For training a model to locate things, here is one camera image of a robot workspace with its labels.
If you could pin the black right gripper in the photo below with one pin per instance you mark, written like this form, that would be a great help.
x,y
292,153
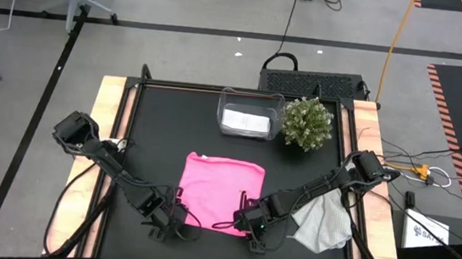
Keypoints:
x,y
256,219

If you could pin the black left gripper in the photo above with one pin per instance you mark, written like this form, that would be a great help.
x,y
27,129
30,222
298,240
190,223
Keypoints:
x,y
167,217

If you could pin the pink microfiber towel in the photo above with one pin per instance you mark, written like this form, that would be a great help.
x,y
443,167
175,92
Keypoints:
x,y
220,192

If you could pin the white waffle microfiber towel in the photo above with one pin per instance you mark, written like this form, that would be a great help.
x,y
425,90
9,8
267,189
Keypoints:
x,y
324,223
244,122

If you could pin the clear plastic bin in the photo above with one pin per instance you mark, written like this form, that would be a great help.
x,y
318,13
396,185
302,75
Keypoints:
x,y
250,101

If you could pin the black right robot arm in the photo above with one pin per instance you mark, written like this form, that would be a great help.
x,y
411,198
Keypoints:
x,y
319,185

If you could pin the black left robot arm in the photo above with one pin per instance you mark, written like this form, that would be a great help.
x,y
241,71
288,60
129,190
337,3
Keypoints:
x,y
112,168

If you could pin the wooden table side board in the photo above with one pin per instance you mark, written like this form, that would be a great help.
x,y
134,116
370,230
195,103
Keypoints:
x,y
380,233
75,199

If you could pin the artificial potted green plant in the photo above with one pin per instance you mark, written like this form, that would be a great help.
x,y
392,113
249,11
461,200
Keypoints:
x,y
307,122

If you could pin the white black power strip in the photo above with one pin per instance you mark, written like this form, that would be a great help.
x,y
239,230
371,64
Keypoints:
x,y
394,176

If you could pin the small black power brick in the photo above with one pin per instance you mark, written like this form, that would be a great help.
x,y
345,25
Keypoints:
x,y
410,200

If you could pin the white printed paper sheet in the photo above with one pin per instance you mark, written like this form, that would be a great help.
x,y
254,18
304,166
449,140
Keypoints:
x,y
421,226

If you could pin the yellow power adapter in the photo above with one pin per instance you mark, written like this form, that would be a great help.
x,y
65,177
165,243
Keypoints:
x,y
421,170

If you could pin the black metal bar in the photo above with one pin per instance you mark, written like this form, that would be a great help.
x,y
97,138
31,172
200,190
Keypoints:
x,y
448,253

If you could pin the large black hazard-striped mat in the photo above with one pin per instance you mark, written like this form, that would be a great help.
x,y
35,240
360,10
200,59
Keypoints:
x,y
458,109

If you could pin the small black hazard-striped mat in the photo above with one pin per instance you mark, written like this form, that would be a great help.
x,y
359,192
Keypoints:
x,y
439,1

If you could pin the black aluminium rig frame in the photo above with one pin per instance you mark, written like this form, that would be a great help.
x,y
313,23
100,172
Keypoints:
x,y
176,84

